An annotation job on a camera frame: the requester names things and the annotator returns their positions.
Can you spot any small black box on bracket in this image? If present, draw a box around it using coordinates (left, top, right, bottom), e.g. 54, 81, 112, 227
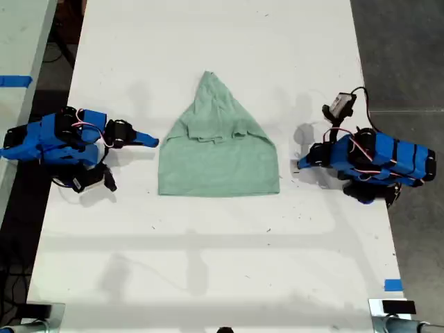
24, 302, 66, 323
368, 298, 417, 317

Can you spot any short black camera stalk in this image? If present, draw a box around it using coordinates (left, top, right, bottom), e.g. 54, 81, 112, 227
321, 103, 354, 144
101, 165, 118, 192

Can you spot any black camera box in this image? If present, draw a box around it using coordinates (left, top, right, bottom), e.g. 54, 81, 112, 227
329, 92, 357, 117
70, 169, 105, 194

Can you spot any short blue tape strip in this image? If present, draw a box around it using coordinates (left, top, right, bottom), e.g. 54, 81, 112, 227
384, 277, 404, 293

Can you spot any black floor cable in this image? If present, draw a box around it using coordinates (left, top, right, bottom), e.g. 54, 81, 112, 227
43, 31, 79, 70

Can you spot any long blue tape strip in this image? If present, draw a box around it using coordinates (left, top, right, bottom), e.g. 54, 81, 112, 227
0, 74, 33, 88

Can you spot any grey metal tube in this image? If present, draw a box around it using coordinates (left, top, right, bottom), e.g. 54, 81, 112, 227
371, 316, 444, 333
0, 321, 60, 333

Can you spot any pale grey side table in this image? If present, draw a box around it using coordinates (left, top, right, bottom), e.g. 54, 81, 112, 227
0, 0, 59, 218

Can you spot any black camera cable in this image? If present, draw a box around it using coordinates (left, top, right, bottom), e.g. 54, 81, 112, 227
51, 176, 76, 190
349, 86, 377, 133

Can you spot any pale green t-shirt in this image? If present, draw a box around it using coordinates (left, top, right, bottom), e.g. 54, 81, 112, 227
157, 70, 281, 198

